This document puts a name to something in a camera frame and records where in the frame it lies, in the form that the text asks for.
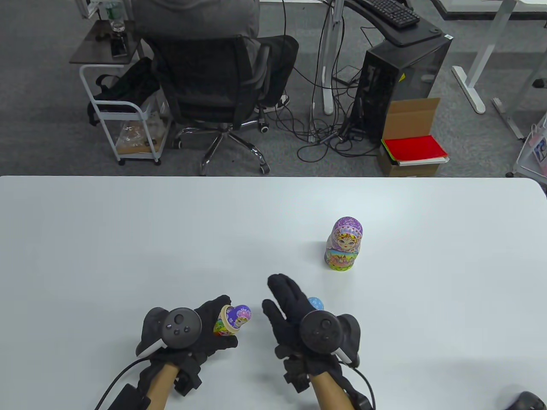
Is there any person's left hand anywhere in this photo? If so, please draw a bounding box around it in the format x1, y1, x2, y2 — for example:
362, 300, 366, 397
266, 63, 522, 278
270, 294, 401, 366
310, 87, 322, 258
139, 295, 239, 397

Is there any person's right hand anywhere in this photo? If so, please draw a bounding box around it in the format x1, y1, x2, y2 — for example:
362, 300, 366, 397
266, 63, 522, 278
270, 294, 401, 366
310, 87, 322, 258
262, 273, 357, 392

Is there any light blue Russian doll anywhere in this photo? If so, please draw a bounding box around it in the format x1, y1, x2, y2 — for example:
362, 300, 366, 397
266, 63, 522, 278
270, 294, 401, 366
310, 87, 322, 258
213, 305, 238, 338

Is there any largest pink-purple Russian doll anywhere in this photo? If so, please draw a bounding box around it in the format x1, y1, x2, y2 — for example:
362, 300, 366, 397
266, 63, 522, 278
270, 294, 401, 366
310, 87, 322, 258
324, 217, 364, 272

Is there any person's right forearm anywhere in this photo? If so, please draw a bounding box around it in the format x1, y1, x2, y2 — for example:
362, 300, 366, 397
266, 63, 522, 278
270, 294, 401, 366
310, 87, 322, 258
310, 372, 356, 410

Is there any person's left forearm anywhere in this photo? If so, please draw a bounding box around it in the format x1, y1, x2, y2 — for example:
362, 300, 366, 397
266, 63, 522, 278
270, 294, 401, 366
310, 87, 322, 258
147, 363, 180, 410

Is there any black left hand controller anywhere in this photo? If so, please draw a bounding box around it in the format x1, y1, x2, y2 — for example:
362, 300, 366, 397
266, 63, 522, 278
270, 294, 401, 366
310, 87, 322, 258
136, 307, 202, 357

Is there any black hand controller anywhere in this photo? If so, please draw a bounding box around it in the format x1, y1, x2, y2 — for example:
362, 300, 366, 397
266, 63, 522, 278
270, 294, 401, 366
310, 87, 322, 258
299, 310, 362, 368
136, 307, 202, 357

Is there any black right hand controller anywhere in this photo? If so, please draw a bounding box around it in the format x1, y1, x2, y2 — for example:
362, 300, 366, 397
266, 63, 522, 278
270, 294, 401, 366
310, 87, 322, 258
299, 310, 362, 368

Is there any clear plastic bag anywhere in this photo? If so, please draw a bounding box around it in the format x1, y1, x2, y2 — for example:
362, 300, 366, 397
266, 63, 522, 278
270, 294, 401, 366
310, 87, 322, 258
118, 114, 169, 154

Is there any white paper stack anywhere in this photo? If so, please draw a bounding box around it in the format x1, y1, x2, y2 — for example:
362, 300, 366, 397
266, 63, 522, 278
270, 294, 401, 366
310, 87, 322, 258
395, 156, 450, 167

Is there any red folder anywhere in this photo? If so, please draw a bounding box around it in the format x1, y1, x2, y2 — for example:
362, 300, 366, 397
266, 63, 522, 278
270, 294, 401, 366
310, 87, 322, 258
381, 135, 449, 163

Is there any open cardboard box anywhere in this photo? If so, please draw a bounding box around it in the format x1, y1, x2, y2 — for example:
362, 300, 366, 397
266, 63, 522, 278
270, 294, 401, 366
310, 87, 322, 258
378, 98, 443, 178

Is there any black mesh office chair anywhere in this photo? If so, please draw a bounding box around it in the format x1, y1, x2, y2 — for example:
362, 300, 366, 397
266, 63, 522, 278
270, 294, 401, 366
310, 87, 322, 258
143, 35, 273, 176

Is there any white rolling cart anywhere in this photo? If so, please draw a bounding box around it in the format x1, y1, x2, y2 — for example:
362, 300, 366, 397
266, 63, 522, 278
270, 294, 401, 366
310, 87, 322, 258
79, 64, 171, 166

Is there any black backpack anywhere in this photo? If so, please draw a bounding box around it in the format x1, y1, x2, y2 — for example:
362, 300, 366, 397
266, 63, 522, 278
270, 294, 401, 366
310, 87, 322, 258
88, 58, 161, 126

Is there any white desk leg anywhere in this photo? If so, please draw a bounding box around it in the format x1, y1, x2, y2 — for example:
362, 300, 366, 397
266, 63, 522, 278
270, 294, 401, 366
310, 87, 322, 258
309, 0, 344, 144
452, 0, 518, 114

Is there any black computer tower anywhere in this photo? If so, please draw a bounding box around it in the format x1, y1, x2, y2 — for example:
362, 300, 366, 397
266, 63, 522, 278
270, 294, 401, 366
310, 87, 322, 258
355, 33, 453, 144

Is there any black round object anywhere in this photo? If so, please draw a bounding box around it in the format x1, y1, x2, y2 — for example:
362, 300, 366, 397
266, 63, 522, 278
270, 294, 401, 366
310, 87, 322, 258
498, 387, 547, 410

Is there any brown side table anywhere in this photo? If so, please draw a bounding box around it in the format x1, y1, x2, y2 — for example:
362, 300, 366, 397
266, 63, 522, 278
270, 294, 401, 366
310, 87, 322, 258
69, 19, 148, 65

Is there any grey desk leg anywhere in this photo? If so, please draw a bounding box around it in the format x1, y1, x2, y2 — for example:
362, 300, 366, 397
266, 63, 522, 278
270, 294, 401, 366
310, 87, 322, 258
491, 56, 547, 141

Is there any black keyboard tray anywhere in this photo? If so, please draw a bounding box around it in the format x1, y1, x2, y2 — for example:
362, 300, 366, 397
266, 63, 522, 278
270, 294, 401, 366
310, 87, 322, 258
344, 0, 443, 47

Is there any black keyboard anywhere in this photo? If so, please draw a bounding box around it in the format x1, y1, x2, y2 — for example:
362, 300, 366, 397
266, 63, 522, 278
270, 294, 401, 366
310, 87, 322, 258
355, 0, 421, 29

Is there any clear water bottle green label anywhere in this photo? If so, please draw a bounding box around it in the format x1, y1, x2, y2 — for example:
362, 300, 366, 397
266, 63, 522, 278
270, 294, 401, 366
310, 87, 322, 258
105, 0, 126, 32

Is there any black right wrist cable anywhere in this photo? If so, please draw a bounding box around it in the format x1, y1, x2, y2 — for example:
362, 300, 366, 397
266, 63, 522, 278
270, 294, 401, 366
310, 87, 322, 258
342, 363, 376, 410

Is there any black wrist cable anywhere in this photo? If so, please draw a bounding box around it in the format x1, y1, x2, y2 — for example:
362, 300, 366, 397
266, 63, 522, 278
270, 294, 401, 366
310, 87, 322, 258
95, 357, 150, 410
342, 363, 376, 410

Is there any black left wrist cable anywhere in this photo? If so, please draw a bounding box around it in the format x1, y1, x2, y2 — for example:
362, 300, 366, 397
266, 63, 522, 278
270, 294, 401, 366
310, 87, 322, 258
95, 357, 150, 410

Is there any black left wrist camera unit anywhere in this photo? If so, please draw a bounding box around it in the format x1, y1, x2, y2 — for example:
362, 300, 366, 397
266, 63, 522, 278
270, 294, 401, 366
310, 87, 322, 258
109, 384, 151, 410

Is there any black wrist camera unit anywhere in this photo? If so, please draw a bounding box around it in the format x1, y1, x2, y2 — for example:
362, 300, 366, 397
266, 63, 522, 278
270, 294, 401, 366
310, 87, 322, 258
109, 384, 151, 410
348, 389, 372, 410

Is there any black right wrist camera unit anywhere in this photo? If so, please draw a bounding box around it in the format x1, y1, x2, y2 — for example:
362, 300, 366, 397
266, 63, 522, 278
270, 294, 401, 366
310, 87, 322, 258
348, 389, 372, 410

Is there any black floor cable tangle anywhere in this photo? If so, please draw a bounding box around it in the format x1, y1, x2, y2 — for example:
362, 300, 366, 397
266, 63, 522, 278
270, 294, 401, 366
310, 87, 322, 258
273, 0, 385, 163

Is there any white wire rack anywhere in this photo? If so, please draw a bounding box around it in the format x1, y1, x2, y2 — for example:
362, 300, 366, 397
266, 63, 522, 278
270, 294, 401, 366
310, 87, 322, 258
506, 113, 547, 184

